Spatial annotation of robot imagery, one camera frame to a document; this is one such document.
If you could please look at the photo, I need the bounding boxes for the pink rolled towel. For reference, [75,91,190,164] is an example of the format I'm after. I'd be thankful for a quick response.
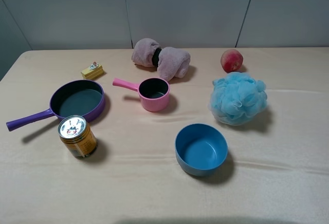
[132,38,191,81]

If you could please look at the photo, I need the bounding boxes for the blue plastic bowl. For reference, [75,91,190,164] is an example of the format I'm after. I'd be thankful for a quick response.
[175,123,228,177]

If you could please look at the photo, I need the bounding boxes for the blue mesh bath sponge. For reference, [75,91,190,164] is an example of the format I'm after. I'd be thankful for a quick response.
[209,72,267,126]

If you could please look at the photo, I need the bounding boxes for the yellow beverage can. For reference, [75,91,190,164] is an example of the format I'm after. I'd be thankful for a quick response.
[58,115,98,159]

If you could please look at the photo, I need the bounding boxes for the pink saucepan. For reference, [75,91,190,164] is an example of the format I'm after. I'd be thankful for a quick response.
[113,78,170,112]

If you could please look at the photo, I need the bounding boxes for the yellow toy cake slice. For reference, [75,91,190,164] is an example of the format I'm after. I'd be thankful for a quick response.
[81,61,105,80]

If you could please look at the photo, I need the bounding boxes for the red peach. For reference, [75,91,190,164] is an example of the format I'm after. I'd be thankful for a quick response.
[221,49,244,73]

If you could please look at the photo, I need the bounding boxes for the purple frying pan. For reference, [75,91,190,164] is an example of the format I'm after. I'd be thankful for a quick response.
[6,80,106,131]

